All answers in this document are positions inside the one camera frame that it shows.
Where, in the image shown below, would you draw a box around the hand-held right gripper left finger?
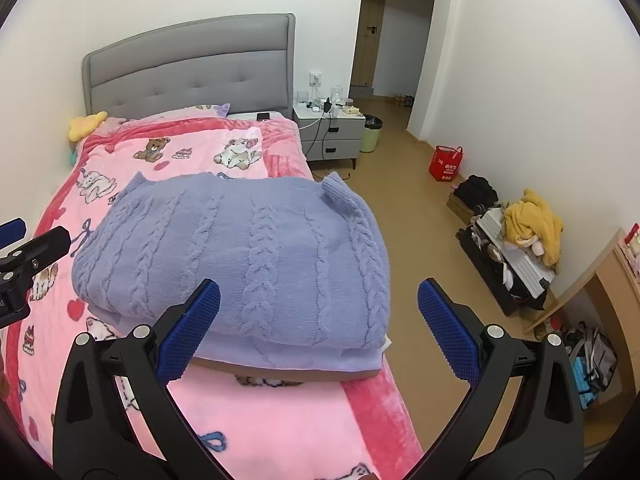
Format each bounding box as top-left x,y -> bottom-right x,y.
52,277 -> 236,480

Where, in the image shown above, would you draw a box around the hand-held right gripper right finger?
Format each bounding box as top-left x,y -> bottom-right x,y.
402,277 -> 586,480

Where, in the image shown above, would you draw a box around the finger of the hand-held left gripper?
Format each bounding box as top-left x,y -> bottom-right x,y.
0,226 -> 71,281
0,217 -> 27,248

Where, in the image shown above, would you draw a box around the purple knit hooded cardigan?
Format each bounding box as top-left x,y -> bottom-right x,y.
71,171 -> 391,350

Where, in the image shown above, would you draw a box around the black clothes pile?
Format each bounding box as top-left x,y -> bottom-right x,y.
452,175 -> 499,208

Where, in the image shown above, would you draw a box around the black suitcase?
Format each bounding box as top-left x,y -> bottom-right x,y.
456,225 -> 551,317

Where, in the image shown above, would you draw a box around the bottles under desk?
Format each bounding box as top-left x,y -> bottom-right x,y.
534,317 -> 566,343

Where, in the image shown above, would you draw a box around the silver suitcase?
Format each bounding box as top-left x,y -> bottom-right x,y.
475,209 -> 556,301

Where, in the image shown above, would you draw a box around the folded purple duvet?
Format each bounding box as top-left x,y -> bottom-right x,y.
192,327 -> 391,373

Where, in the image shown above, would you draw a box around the yellow plush toy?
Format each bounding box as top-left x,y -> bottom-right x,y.
67,111 -> 108,142

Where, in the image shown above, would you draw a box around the pink printed blanket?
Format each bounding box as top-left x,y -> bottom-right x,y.
0,105 -> 426,480

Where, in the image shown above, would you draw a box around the cardboard box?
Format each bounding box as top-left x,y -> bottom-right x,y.
446,190 -> 476,225

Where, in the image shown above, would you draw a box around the yellow garment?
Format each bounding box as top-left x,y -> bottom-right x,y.
502,189 -> 565,267

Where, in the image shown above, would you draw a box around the blue bag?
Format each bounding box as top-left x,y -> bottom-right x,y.
570,355 -> 601,411

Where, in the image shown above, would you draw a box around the grey backpack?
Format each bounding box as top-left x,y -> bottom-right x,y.
565,321 -> 618,393

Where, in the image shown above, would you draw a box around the wooden desk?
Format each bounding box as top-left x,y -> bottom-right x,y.
522,227 -> 640,451

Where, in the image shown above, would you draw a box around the red shopping bag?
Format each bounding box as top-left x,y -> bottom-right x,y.
428,145 -> 464,182

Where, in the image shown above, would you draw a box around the pink desk items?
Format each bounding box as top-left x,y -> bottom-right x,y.
620,225 -> 640,276

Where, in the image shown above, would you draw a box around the light green trash bin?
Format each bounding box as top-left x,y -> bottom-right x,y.
361,115 -> 384,154

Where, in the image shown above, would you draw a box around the floral pillow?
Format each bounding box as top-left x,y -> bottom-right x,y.
192,102 -> 231,118

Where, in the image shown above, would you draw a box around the grey white nightstand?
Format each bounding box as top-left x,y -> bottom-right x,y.
292,102 -> 367,171

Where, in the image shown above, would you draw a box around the grey upholstered bed headboard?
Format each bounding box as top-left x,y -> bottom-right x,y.
81,13 -> 297,123

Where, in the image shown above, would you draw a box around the wooden door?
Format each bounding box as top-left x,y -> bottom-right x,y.
350,0 -> 390,87

